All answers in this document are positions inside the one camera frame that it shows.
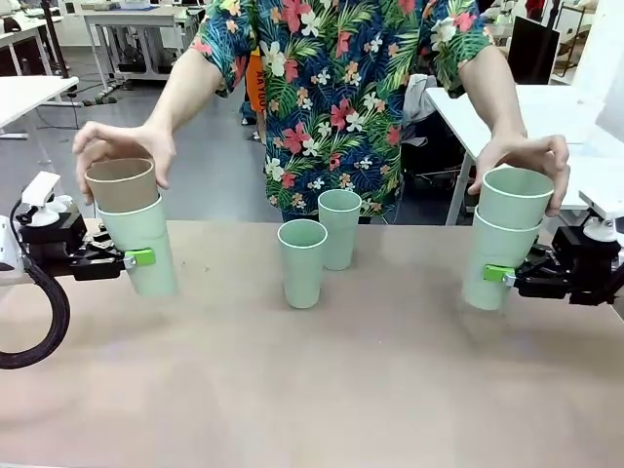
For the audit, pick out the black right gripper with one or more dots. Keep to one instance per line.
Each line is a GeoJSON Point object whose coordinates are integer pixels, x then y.
{"type": "Point", "coordinates": [585, 263]}

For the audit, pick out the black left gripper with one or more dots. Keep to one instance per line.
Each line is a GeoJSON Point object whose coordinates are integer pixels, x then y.
{"type": "Point", "coordinates": [49, 239]}

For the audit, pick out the brown plastic cup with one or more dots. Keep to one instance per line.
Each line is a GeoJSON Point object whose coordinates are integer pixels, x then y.
{"type": "Point", "coordinates": [127, 195]}

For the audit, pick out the person's right forearm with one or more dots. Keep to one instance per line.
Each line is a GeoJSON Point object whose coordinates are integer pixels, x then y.
{"type": "Point", "coordinates": [190, 92]}

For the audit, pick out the person's left forearm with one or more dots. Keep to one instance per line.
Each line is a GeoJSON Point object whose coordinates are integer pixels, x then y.
{"type": "Point", "coordinates": [497, 97]}

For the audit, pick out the person's right hand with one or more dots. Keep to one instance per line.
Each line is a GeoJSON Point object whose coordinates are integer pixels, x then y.
{"type": "Point", "coordinates": [127, 141]}

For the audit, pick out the person's left hand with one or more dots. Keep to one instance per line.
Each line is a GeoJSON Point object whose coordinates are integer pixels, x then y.
{"type": "Point", "coordinates": [526, 153]}

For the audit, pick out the black office chair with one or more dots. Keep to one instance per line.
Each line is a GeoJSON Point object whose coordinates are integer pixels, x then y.
{"type": "Point", "coordinates": [429, 166]}

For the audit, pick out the black floor power strip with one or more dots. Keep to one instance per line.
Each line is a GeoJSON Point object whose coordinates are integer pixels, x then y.
{"type": "Point", "coordinates": [100, 99]}

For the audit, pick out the large white table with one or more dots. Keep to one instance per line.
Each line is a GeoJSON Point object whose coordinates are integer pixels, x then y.
{"type": "Point", "coordinates": [448, 122]}

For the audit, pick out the white table with grey legs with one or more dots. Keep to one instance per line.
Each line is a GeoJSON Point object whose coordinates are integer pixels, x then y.
{"type": "Point", "coordinates": [29, 92]}

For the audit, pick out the grey garment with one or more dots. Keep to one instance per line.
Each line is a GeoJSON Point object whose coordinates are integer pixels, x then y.
{"type": "Point", "coordinates": [419, 102]}

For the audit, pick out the black stand pole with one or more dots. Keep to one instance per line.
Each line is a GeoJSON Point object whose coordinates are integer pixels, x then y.
{"type": "Point", "coordinates": [53, 44]}

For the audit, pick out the black monitor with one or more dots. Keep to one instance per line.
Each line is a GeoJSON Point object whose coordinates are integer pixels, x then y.
{"type": "Point", "coordinates": [531, 49]}

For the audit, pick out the mannequin in yellow and orange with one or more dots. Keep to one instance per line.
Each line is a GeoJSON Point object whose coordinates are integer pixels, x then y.
{"type": "Point", "coordinates": [253, 92]}

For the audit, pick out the grey workbench desk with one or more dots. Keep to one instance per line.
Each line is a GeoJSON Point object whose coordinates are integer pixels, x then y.
{"type": "Point", "coordinates": [131, 19]}

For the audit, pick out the person in floral shirt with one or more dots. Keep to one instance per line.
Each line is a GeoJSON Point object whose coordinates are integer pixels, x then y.
{"type": "Point", "coordinates": [341, 97]}

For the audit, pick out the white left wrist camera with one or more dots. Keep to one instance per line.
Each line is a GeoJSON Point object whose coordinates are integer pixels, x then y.
{"type": "Point", "coordinates": [41, 187]}

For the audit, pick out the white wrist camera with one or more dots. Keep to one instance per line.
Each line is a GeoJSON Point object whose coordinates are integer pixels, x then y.
{"type": "Point", "coordinates": [602, 205]}
{"type": "Point", "coordinates": [41, 187]}

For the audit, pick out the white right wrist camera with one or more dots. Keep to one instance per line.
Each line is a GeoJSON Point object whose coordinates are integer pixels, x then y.
{"type": "Point", "coordinates": [602, 205]}

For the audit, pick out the wooden frame chair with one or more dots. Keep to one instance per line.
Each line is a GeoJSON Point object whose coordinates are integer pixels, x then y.
{"type": "Point", "coordinates": [575, 49]}

